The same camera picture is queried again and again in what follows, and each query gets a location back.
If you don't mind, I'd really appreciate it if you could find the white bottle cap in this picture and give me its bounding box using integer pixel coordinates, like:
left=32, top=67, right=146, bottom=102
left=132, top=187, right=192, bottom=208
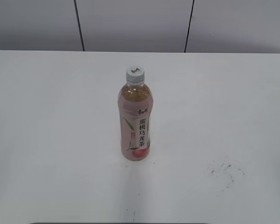
left=126, top=66, right=145, bottom=84

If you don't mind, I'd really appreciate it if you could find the pink peach oolong tea bottle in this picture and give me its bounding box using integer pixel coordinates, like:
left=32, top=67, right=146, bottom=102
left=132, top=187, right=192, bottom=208
left=118, top=84, right=154, bottom=161

